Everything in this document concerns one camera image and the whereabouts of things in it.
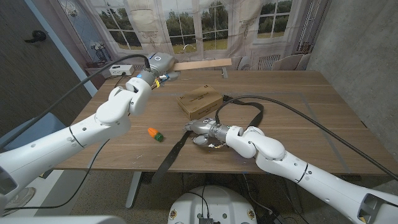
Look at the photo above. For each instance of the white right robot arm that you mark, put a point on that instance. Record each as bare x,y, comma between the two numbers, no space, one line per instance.
295,171

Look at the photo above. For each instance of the blue chair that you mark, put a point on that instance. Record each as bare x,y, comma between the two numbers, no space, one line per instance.
43,124

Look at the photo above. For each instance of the printed window backdrop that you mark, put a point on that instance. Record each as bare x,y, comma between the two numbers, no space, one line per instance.
202,25

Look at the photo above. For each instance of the black floor box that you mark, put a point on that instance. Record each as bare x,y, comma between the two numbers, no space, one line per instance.
270,218

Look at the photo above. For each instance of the white power adapter box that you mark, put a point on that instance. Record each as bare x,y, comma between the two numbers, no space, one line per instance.
121,70

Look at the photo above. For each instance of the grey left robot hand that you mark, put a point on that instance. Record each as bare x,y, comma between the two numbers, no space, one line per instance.
161,65

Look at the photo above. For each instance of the black leather belt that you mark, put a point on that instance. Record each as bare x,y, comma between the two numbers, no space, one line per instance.
171,155

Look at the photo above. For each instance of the white door frame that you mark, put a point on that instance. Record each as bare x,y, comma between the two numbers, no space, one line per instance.
65,53

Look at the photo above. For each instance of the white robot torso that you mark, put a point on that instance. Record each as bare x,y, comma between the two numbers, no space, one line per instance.
214,202

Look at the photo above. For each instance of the brown cardboard package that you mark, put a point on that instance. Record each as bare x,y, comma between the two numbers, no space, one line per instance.
199,102

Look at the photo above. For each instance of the orange toy carrot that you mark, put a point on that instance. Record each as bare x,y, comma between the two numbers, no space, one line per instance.
154,132

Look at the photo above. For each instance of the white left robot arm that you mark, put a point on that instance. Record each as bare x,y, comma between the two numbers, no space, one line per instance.
77,137

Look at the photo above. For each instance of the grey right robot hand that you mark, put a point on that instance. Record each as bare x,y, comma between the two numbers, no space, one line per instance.
206,127

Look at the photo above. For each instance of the wooden hanger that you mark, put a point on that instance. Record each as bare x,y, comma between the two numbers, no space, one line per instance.
202,64

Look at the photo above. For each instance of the grey shoe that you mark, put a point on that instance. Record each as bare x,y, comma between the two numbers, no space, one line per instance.
25,196

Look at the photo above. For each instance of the table leg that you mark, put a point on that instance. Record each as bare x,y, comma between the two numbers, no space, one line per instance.
294,202
133,189

